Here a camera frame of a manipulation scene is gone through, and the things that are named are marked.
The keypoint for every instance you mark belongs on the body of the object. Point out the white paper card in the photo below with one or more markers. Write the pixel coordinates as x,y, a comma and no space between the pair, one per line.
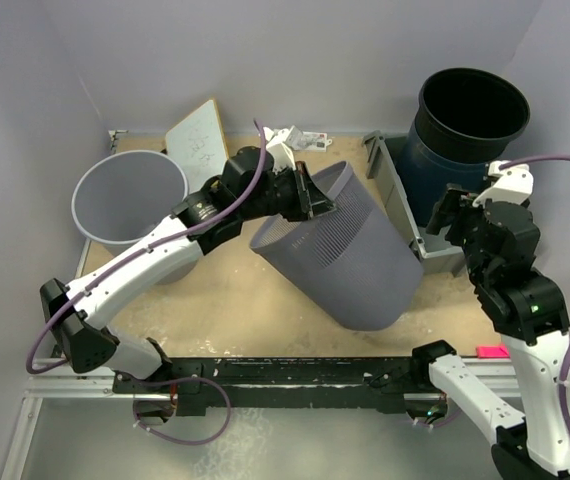
300,140

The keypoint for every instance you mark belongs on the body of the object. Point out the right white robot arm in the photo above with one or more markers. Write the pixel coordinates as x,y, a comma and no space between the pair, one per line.
498,239

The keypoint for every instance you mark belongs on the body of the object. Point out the grey slotted square bin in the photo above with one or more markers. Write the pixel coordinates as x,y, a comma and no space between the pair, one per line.
352,263

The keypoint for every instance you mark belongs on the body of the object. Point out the dark blue round bin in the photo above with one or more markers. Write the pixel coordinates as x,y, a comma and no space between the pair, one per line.
466,118

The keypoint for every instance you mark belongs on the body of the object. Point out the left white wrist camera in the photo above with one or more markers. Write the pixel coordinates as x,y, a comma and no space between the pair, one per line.
282,154

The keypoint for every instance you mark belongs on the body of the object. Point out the pink tape marker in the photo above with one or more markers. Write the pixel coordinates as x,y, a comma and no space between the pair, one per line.
492,352

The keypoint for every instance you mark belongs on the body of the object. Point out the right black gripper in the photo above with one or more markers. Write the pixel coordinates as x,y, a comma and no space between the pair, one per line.
457,201

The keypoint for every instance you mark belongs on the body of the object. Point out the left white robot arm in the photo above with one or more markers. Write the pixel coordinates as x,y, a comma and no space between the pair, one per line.
79,313

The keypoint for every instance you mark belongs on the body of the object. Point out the smooth lavender round bin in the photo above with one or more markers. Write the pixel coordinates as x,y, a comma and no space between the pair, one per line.
125,196

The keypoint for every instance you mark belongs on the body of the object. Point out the grey plastic crate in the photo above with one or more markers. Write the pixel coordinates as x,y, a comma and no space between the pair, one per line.
434,252

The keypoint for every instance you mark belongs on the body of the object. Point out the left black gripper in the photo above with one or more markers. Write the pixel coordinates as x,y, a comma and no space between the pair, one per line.
313,202

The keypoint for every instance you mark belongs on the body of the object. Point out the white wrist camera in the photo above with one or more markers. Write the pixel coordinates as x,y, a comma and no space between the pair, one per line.
282,154
511,184

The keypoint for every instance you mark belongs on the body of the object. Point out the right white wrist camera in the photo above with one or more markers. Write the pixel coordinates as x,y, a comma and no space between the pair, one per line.
511,184

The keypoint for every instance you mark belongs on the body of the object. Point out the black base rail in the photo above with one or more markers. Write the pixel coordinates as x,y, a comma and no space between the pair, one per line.
381,384

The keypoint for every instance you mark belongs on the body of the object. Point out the small whiteboard wooden frame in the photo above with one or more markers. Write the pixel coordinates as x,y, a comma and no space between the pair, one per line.
197,145

